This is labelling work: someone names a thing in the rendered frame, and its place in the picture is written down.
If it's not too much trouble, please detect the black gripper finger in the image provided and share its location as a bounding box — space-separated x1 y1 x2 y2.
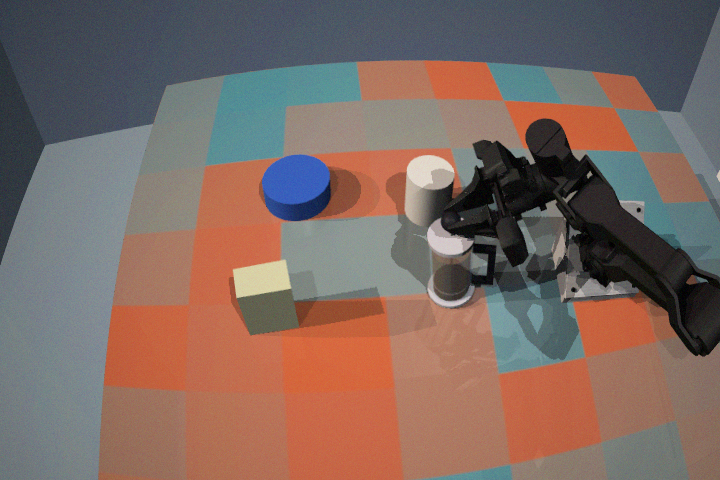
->
447 204 499 239
443 165 494 213

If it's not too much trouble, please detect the cream cylinder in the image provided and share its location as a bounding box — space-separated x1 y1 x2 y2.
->
405 155 454 227

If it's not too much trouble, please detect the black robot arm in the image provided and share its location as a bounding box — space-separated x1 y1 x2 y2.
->
479 118 720 357

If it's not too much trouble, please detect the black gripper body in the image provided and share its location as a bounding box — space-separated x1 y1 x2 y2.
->
472 140 551 267

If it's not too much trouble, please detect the french press coffee maker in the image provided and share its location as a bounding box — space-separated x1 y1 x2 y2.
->
427 211 497 308

